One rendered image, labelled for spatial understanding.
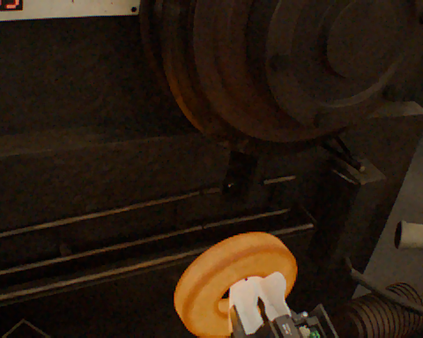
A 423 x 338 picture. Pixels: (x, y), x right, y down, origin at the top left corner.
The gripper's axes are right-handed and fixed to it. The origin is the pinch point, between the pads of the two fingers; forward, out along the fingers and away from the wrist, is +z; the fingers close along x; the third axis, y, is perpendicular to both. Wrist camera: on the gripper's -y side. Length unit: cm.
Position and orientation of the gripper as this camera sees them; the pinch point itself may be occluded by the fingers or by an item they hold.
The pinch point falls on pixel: (241, 277)
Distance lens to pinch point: 67.1
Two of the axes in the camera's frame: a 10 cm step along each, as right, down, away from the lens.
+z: -3.8, -7.6, 5.3
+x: -8.8, 1.1, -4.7
